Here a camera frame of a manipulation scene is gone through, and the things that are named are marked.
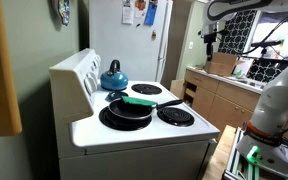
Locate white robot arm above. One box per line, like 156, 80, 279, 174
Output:
202, 0, 288, 178

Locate rear right stove burner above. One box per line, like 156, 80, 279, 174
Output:
131, 84, 162, 95

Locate stove burner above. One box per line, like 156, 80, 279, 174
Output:
157, 107, 195, 127
131, 84, 162, 95
99, 107, 152, 131

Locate front right stove burner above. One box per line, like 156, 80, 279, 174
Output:
157, 107, 195, 127

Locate white electric stove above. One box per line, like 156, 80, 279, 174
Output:
49, 49, 219, 180

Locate front left stove burner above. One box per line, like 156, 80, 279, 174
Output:
99, 107, 152, 131

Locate wooden kitchen cabinets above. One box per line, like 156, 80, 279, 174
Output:
182, 67, 261, 132

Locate green sponge cloth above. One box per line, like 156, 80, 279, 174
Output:
122, 96, 157, 106

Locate black frying pan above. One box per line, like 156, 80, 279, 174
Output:
108, 97, 182, 120

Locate blue tea kettle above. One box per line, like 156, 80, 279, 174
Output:
100, 59, 128, 91

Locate white refrigerator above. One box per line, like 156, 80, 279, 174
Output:
89, 0, 173, 82

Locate blue fridge paper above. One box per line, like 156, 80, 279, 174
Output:
144, 0, 158, 26

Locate white fridge paper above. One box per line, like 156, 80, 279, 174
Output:
122, 0, 134, 25

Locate cardboard box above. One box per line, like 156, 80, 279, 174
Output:
204, 52, 242, 76

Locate colourful wall decoration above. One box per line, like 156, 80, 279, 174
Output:
57, 0, 70, 26

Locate black camera on stand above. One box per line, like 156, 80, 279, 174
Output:
250, 40, 282, 59

